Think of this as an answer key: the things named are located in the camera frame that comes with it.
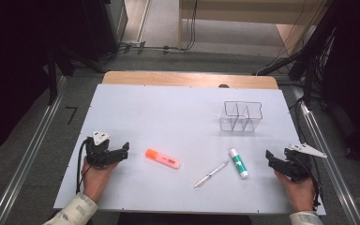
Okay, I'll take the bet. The clear plastic organizer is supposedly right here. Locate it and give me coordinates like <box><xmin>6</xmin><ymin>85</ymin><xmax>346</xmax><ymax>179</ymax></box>
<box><xmin>218</xmin><ymin>100</ymin><xmax>263</xmax><ymax>133</ymax></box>

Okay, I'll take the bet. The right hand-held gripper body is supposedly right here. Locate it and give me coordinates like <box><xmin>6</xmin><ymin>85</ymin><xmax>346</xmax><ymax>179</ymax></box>
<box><xmin>281</xmin><ymin>142</ymin><xmax>328</xmax><ymax>183</ymax></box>

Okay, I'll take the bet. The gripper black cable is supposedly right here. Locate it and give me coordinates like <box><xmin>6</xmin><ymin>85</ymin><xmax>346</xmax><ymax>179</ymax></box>
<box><xmin>75</xmin><ymin>138</ymin><xmax>91</xmax><ymax>195</ymax></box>
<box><xmin>294</xmin><ymin>153</ymin><xmax>323</xmax><ymax>211</ymax></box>

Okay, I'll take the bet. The black stand with cables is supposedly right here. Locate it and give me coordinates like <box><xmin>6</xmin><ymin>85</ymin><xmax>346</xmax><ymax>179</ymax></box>
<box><xmin>252</xmin><ymin>18</ymin><xmax>338</xmax><ymax>111</ymax></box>

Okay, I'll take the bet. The hanging black cable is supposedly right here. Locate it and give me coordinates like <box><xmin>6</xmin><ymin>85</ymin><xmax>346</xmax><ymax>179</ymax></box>
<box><xmin>186</xmin><ymin>0</ymin><xmax>200</xmax><ymax>51</ymax></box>

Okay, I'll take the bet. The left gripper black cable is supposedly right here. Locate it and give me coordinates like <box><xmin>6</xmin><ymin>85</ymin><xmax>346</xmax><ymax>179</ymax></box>
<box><xmin>75</xmin><ymin>138</ymin><xmax>91</xmax><ymax>195</ymax></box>

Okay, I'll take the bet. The white board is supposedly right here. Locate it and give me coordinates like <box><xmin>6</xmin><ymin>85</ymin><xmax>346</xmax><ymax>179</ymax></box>
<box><xmin>52</xmin><ymin>82</ymin><xmax>327</xmax><ymax>217</ymax></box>

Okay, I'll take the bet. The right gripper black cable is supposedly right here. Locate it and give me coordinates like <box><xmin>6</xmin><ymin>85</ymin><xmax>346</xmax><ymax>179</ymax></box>
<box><xmin>294</xmin><ymin>153</ymin><xmax>323</xmax><ymax>211</ymax></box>

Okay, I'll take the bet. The light wooden bench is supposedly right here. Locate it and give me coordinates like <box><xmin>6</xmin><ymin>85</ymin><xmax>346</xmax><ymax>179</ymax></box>
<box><xmin>177</xmin><ymin>0</ymin><xmax>331</xmax><ymax>54</ymax></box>

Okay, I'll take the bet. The green white glue stick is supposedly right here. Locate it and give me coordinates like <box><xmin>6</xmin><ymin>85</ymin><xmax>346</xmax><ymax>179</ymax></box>
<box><xmin>228</xmin><ymin>147</ymin><xmax>250</xmax><ymax>180</ymax></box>

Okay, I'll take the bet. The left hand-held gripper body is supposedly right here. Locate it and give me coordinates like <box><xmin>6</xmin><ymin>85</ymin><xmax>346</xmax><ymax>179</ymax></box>
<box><xmin>83</xmin><ymin>130</ymin><xmax>120</xmax><ymax>170</ymax></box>

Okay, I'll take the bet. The wooden table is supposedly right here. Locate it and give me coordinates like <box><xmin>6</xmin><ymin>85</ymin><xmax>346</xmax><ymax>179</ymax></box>
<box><xmin>101</xmin><ymin>70</ymin><xmax>279</xmax><ymax>91</ymax></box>

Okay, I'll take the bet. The black tripod stand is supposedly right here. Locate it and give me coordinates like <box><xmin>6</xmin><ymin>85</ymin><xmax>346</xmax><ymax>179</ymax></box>
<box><xmin>45</xmin><ymin>43</ymin><xmax>106</xmax><ymax>107</ymax></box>

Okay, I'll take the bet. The orange pink highlighter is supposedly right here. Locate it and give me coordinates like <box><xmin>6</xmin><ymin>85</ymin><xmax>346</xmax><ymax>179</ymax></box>
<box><xmin>144</xmin><ymin>148</ymin><xmax>181</xmax><ymax>171</ymax></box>

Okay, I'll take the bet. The person's right hand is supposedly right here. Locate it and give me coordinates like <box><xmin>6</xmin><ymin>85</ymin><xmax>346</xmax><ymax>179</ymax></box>
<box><xmin>273</xmin><ymin>170</ymin><xmax>316</xmax><ymax>214</ymax></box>

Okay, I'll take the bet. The black cabinet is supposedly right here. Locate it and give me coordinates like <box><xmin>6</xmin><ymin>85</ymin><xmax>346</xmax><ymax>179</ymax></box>
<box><xmin>81</xmin><ymin>0</ymin><xmax>129</xmax><ymax>62</ymax></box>

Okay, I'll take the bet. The person's left hand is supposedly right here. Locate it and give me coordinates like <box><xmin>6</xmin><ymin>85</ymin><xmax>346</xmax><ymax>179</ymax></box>
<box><xmin>81</xmin><ymin>157</ymin><xmax>120</xmax><ymax>204</ymax></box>

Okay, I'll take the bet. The white pen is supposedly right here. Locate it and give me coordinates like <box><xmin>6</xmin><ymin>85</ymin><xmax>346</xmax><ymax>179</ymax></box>
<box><xmin>193</xmin><ymin>159</ymin><xmax>231</xmax><ymax>188</ymax></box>

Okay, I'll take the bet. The metal floor rail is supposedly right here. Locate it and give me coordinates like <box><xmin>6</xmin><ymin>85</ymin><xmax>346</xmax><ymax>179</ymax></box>
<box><xmin>290</xmin><ymin>84</ymin><xmax>360</xmax><ymax>225</ymax></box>
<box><xmin>0</xmin><ymin>75</ymin><xmax>68</xmax><ymax>225</ymax></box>

